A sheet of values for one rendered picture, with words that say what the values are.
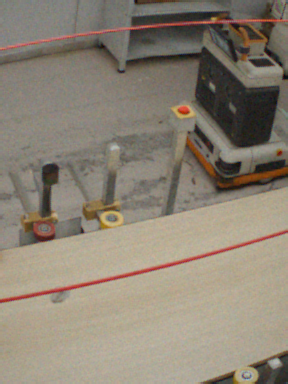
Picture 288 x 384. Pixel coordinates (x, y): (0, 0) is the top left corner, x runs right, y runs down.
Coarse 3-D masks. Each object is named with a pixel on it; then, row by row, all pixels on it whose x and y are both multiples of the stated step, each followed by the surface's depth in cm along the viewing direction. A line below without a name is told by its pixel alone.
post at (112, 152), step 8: (112, 144) 264; (112, 152) 264; (112, 160) 266; (112, 168) 269; (104, 176) 273; (112, 176) 271; (104, 184) 275; (112, 184) 273; (104, 192) 276; (112, 192) 276; (104, 200) 278; (112, 200) 278
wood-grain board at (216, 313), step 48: (96, 240) 258; (144, 240) 261; (192, 240) 264; (240, 240) 266; (0, 288) 234; (48, 288) 238; (96, 288) 241; (144, 288) 243; (192, 288) 245; (240, 288) 247; (0, 336) 217; (48, 336) 221; (96, 336) 224; (144, 336) 226; (192, 336) 228; (240, 336) 229
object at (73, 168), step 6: (72, 162) 298; (72, 168) 295; (78, 168) 296; (72, 174) 295; (78, 174) 293; (78, 180) 290; (84, 180) 290; (78, 186) 290; (84, 186) 287; (84, 192) 285; (90, 192) 285; (90, 198) 282; (96, 216) 278
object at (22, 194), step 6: (12, 168) 290; (12, 174) 287; (12, 180) 286; (18, 180) 285; (18, 186) 282; (18, 192) 280; (24, 192) 280; (18, 198) 281; (24, 198) 277; (24, 204) 274; (30, 204) 275; (24, 210) 276; (30, 210) 272
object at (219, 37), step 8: (208, 24) 397; (216, 24) 404; (216, 32) 392; (216, 40) 402; (224, 40) 387; (232, 40) 383; (224, 48) 397; (232, 48) 386; (240, 48) 385; (248, 48) 385; (232, 56) 392
